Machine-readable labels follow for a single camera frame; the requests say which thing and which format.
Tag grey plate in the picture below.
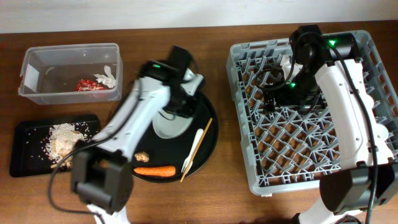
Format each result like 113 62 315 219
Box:
152 110 193 139

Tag white tissue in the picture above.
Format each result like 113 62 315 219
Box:
94 65 116 89

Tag blue cup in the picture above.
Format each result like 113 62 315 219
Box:
373 123 389 141

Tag red strawberry snack wrapper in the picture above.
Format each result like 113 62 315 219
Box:
75 79 105 91

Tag rice and peanut scraps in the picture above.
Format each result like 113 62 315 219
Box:
26 123 93 170

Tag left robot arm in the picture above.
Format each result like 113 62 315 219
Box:
47 46 204 223

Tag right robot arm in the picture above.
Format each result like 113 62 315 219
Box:
256 24 397 223

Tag grey dishwasher rack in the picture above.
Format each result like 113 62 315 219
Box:
226 29 398 197

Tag white plastic fork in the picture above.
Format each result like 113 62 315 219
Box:
181 129 204 173

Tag wooden chopstick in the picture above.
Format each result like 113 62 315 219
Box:
180 118 213 183

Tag round black tray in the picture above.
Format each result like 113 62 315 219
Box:
131 92 219 183

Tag ginger piece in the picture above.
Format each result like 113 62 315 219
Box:
134 152 150 162

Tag orange carrot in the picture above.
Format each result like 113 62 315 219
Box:
133 166 176 177

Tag clear plastic bin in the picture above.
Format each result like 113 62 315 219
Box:
18 43 123 105

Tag black rectangular tray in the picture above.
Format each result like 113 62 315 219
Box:
9 114 101 177

